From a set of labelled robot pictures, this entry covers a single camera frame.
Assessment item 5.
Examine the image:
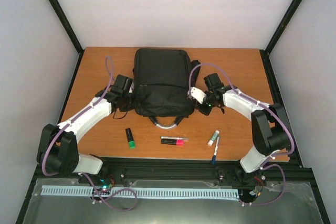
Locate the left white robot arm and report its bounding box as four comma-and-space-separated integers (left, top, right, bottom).
37, 74, 134, 184

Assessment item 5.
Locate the pink highlighter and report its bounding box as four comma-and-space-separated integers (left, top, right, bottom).
161, 138, 184, 146

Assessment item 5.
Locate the black student bag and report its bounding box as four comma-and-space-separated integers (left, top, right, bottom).
133, 48, 200, 118

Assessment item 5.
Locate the white glue stick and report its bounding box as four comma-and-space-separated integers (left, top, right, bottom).
207, 130, 219, 146

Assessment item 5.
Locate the silver bag handle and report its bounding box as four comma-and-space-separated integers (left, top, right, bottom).
149, 116, 184, 130

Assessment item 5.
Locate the green highlighter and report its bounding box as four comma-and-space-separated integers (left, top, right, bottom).
125, 128, 135, 149

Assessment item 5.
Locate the blue whiteboard marker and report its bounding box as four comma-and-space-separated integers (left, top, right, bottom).
211, 136, 221, 165

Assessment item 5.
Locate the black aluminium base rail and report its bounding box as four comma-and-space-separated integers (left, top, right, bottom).
91, 157, 317, 189

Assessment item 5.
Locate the slim white pen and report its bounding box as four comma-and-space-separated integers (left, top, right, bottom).
160, 136, 188, 141

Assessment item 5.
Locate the left black frame post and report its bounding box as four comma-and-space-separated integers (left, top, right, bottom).
33, 0, 85, 56

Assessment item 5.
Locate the right black frame post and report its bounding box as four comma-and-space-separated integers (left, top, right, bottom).
264, 0, 320, 54

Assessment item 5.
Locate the black frame post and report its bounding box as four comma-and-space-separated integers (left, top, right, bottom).
264, 0, 320, 54
33, 0, 85, 56

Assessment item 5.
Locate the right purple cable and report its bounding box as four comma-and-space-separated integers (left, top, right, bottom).
187, 62, 296, 207

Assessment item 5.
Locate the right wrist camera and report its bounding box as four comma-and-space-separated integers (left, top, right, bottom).
188, 87, 206, 104

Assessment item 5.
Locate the light blue cable duct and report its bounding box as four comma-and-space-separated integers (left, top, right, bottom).
40, 185, 239, 200

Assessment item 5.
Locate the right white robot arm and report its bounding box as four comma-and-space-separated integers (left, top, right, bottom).
190, 73, 294, 173

